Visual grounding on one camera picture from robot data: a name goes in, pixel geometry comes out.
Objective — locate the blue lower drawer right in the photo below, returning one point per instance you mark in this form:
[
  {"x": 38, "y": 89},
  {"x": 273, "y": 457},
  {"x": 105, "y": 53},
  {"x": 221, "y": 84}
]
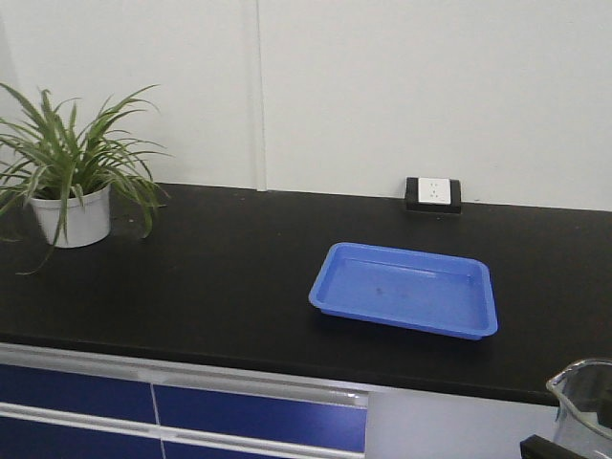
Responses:
[{"x": 174, "y": 450}]

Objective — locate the blue drawer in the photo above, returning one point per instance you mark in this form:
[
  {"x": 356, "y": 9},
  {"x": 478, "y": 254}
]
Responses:
[
  {"x": 174, "y": 450},
  {"x": 27, "y": 439},
  {"x": 83, "y": 394},
  {"x": 264, "y": 418}
]

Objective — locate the blue plastic tray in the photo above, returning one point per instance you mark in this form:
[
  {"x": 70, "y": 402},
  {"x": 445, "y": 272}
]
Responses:
[{"x": 429, "y": 292}]

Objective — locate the white plant pot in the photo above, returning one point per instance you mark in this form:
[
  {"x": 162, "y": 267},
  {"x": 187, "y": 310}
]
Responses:
[{"x": 87, "y": 221}]

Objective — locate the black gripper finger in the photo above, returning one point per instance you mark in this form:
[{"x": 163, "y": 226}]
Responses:
[{"x": 536, "y": 447}]

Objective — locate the white socket in black housing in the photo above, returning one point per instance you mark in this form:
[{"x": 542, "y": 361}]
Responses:
[{"x": 438, "y": 195}]

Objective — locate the blue lower drawer left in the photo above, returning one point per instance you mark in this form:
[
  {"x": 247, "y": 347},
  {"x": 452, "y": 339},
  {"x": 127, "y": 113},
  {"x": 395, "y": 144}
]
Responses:
[{"x": 27, "y": 439}]

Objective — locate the green spider plant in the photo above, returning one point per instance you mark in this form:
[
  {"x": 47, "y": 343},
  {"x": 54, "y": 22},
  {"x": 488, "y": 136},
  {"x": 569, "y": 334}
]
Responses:
[{"x": 53, "y": 158}]

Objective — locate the blue drawer front right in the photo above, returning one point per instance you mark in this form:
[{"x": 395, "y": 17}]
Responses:
[{"x": 264, "y": 418}]

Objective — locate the clear glass beaker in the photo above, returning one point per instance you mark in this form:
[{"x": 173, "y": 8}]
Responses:
[{"x": 583, "y": 422}]

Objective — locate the blue drawer front left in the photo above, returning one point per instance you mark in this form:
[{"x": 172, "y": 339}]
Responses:
[{"x": 83, "y": 394}]

